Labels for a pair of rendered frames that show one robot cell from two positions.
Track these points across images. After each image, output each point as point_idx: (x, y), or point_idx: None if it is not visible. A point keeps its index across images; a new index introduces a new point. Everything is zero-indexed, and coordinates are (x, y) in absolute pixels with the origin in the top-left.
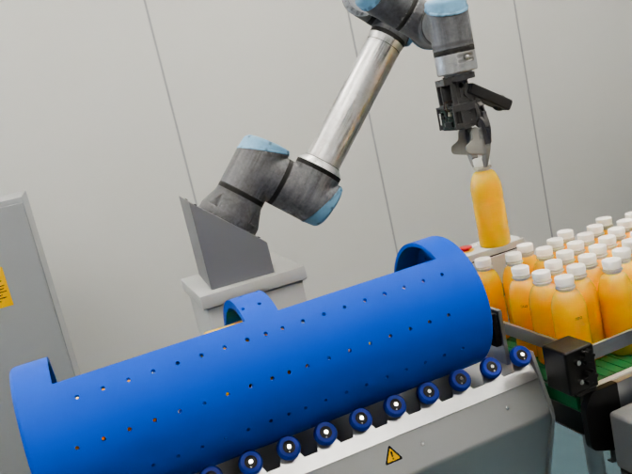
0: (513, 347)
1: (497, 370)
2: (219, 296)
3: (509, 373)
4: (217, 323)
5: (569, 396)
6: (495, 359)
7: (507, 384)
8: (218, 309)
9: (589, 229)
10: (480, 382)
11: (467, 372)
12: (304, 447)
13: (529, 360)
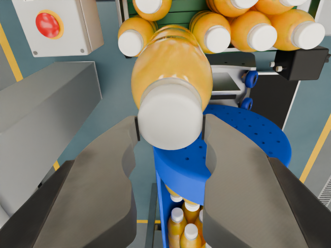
0: (250, 84)
1: (251, 102)
2: (4, 223)
3: (240, 83)
4: (18, 206)
5: (273, 51)
6: (248, 103)
7: (248, 91)
8: (10, 214)
9: None
10: (232, 105)
11: (211, 102)
12: None
13: (257, 75)
